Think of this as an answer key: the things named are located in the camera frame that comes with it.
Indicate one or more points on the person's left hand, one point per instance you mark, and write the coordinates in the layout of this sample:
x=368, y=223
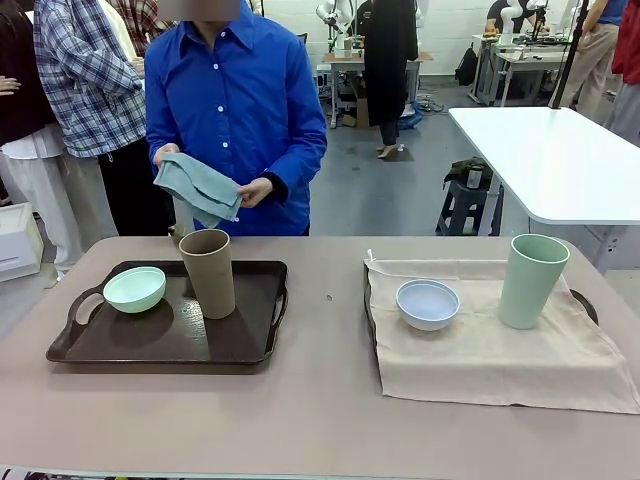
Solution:
x=256, y=194

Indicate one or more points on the person's right hand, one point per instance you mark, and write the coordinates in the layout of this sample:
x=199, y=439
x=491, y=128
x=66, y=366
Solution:
x=165, y=152

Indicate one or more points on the teal cloth mat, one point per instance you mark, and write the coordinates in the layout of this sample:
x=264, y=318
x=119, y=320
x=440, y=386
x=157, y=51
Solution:
x=200, y=187

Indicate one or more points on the brown tall cup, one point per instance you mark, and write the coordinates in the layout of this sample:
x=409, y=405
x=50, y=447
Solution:
x=212, y=285

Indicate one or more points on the mint green bowl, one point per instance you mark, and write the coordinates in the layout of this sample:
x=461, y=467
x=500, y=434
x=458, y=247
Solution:
x=134, y=292

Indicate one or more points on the pale blue bowl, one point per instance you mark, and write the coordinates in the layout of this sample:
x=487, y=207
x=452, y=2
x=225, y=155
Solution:
x=427, y=310

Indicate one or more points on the pale green tall cup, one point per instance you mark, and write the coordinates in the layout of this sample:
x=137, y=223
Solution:
x=530, y=290

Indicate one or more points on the beige cloth mat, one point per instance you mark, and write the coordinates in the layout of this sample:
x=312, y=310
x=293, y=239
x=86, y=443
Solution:
x=500, y=360

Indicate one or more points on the person's left forearm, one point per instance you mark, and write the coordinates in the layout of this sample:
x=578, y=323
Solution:
x=300, y=165

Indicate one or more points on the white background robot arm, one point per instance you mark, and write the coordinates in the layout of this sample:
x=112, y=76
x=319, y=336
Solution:
x=510, y=22

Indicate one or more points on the person's right forearm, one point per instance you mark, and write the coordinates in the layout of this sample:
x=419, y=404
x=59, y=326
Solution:
x=156, y=125

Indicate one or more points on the dark brown serving tray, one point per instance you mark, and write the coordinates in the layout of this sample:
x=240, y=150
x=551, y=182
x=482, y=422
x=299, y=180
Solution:
x=370, y=310
x=150, y=345

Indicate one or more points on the person in blue plaid shirt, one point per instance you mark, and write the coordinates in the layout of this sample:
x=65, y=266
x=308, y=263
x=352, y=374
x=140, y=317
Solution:
x=90, y=100

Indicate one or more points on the person in brown plaid shirt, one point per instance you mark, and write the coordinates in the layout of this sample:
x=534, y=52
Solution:
x=150, y=22

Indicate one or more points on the cardboard box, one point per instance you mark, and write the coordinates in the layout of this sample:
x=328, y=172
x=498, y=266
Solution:
x=362, y=112

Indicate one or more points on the brown topped background table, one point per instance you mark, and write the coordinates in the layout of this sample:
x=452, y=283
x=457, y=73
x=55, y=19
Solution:
x=345, y=57

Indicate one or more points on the white box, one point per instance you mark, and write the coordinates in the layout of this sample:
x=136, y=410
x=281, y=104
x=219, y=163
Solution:
x=15, y=240

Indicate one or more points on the person in black coat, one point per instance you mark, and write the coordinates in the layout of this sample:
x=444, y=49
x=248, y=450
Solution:
x=387, y=60

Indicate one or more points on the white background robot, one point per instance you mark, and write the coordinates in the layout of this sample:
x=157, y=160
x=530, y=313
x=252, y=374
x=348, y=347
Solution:
x=336, y=20

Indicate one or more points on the dark bag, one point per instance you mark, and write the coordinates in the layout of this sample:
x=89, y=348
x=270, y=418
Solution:
x=457, y=170

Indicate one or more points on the grey plastic stool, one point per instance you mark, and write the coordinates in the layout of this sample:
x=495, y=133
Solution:
x=467, y=210

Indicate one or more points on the metal cup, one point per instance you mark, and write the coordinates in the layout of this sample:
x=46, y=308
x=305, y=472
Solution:
x=474, y=179

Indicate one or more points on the black backpack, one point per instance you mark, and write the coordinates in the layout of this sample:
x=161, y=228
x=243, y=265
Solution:
x=466, y=67

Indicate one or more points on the grey background workbench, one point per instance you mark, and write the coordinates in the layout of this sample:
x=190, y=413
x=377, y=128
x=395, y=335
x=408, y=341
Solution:
x=520, y=57

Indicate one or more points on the seated person in black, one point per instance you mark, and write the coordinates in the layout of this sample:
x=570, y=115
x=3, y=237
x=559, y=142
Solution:
x=500, y=15

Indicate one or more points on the white side table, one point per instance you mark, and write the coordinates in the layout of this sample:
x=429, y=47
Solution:
x=560, y=160

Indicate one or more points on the black upright pole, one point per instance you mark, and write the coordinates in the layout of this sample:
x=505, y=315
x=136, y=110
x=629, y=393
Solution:
x=570, y=55

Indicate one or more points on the person in tan trousers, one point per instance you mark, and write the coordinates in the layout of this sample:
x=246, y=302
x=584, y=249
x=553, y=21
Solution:
x=590, y=55

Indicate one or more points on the person in red top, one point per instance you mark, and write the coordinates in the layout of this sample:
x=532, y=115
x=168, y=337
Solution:
x=627, y=45

